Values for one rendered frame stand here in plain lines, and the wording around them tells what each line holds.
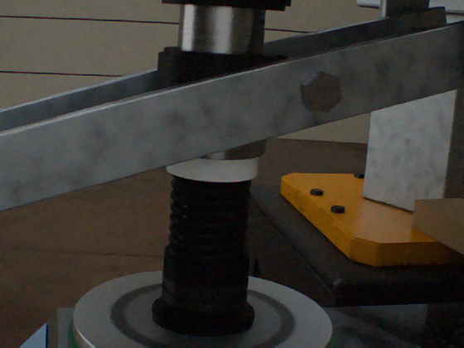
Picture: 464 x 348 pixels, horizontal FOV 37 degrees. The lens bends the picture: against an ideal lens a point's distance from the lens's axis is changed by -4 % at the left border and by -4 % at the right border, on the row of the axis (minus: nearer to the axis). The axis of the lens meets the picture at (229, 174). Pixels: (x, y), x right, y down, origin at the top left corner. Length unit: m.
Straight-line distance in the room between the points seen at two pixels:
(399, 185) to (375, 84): 0.85
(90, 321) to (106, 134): 0.17
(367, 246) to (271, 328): 0.59
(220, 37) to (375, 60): 0.11
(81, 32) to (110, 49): 0.30
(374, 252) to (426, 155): 0.25
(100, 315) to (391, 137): 0.89
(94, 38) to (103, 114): 5.98
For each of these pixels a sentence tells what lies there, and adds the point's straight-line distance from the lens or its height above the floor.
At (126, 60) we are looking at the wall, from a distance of 6.43.
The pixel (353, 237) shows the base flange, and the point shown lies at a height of 0.78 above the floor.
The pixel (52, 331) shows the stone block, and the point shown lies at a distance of 0.63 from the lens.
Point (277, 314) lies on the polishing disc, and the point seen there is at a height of 0.88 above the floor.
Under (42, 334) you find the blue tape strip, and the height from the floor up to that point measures 0.84.
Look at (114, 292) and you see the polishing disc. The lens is 0.62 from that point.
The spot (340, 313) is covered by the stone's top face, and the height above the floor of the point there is 0.85.
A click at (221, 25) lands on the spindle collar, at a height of 1.11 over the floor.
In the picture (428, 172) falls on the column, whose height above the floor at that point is 0.86.
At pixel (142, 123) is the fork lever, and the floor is 1.04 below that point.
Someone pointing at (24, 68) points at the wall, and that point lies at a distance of 6.55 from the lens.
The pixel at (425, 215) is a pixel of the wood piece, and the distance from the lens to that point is 1.22.
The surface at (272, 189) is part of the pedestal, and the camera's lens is 1.58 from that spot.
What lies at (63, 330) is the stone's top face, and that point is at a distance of 0.62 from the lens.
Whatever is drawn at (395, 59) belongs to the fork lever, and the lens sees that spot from 0.52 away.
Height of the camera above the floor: 1.12
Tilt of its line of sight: 13 degrees down
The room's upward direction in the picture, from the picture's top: 4 degrees clockwise
